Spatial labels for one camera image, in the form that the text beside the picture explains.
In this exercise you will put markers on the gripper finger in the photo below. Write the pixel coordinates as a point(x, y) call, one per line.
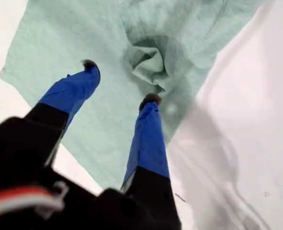
point(69, 93)
point(150, 148)

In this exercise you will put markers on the pale green t-shirt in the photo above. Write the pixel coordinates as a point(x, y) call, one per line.
point(59, 48)

